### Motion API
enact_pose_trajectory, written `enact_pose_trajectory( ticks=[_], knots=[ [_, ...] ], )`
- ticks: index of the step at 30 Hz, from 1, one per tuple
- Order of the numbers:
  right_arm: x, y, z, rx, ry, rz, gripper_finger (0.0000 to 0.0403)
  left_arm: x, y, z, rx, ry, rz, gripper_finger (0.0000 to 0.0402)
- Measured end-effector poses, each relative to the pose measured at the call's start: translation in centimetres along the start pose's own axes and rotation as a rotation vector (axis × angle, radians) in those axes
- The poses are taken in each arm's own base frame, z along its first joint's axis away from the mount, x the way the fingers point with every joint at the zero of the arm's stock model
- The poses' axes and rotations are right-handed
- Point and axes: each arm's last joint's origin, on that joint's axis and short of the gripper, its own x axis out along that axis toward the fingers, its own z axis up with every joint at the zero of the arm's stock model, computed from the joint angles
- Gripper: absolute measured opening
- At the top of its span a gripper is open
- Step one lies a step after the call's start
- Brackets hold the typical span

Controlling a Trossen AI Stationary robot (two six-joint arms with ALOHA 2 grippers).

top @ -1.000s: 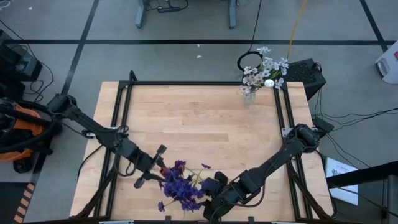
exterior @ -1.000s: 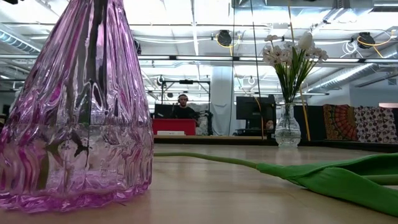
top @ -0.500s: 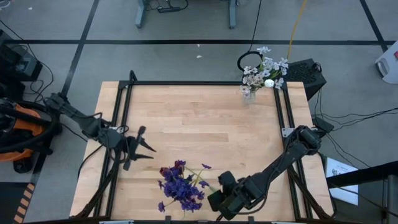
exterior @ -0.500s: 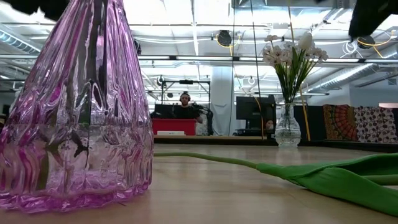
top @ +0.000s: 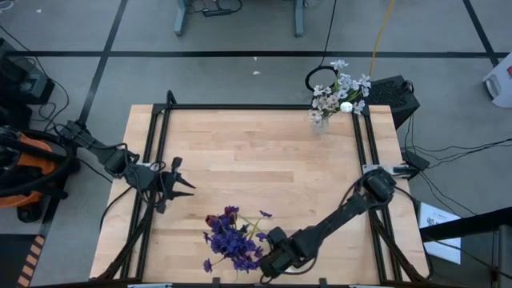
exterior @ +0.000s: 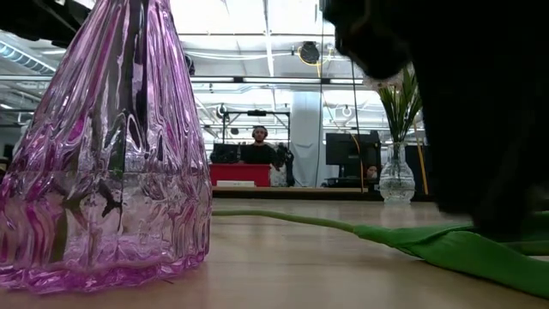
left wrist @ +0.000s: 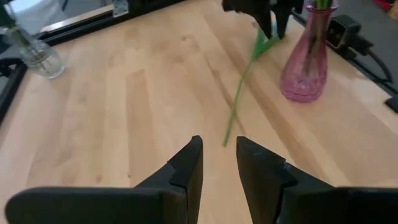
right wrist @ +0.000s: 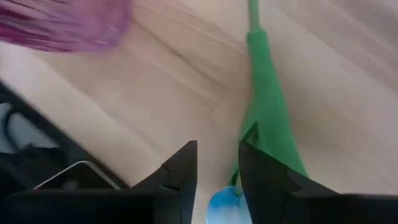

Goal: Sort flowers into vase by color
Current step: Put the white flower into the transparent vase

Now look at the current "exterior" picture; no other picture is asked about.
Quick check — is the black gantry frame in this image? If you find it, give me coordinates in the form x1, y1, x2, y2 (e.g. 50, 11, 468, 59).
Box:
220, 109, 293, 145

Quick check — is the thick yellow cable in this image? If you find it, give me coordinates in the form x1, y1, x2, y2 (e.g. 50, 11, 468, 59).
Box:
411, 119, 430, 197

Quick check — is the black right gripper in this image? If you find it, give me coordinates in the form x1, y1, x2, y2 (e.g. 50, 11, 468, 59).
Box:
321, 0, 549, 241

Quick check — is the white artificial tulip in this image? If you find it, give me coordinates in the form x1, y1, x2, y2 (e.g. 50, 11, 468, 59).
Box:
212, 209, 549, 300

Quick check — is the pink glass vase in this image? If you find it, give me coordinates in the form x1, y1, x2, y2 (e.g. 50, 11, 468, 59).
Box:
0, 0, 214, 295

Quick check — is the white artificial flower spray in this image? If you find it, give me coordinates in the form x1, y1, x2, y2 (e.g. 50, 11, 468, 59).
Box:
363, 70, 413, 145
385, 64, 425, 145

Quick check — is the clear glass vase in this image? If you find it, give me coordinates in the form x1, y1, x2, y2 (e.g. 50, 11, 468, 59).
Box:
378, 141, 416, 205

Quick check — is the black monitor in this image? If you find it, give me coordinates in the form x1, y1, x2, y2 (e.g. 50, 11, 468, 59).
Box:
324, 130, 382, 179

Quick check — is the red cabinet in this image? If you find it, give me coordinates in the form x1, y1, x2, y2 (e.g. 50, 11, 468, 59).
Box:
208, 162, 272, 188

